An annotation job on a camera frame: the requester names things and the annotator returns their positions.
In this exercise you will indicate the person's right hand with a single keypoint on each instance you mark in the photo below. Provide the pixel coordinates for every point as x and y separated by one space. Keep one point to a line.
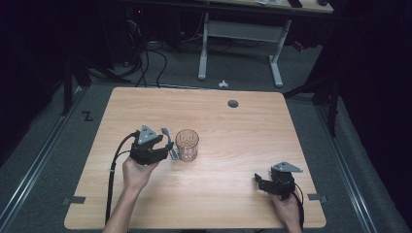
286 208

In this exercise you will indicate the blue and grey toothbrush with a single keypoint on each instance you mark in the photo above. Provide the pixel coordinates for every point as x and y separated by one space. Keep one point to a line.
167 134

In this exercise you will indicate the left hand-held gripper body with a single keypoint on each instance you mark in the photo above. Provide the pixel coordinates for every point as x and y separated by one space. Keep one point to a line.
145 145

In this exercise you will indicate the white-legged desk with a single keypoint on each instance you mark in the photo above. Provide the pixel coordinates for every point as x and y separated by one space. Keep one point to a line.
241 30

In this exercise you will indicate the small white floor object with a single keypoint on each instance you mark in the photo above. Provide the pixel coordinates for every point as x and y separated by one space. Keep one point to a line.
223 84

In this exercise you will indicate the clear patterned glass cup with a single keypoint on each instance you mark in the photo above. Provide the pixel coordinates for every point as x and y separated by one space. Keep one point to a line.
187 145

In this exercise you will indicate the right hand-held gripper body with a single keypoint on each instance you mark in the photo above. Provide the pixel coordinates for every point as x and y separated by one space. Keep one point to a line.
284 181

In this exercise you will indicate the person's left hand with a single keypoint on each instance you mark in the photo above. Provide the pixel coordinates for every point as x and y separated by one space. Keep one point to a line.
137 174

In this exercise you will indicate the grey tape strip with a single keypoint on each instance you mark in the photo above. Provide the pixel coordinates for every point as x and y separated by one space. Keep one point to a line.
76 200
316 197

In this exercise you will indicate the black tape mark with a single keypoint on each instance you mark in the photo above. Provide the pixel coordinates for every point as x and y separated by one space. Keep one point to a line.
87 116

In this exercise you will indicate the metal floor rail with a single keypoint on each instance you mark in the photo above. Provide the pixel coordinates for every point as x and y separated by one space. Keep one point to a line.
32 171
350 174

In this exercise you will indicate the black metal stand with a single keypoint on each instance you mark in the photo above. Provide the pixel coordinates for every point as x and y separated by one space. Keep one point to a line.
332 97
68 87

